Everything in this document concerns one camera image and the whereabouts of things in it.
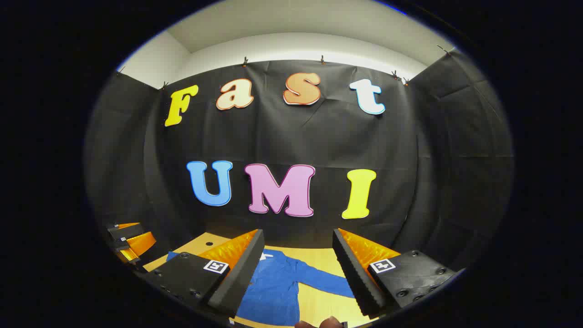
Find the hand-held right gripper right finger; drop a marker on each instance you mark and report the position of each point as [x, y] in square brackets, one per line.
[357, 282]

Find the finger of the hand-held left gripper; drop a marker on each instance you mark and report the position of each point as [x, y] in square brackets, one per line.
[125, 232]
[136, 246]

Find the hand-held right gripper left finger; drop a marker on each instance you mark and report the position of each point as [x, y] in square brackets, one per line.
[241, 278]

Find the blue button-up shirt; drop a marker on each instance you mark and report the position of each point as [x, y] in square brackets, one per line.
[278, 291]

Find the black backdrop cloth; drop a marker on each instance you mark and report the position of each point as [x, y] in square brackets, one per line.
[319, 136]

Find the row of small cloth clamps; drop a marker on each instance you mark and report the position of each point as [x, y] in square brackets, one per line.
[245, 61]

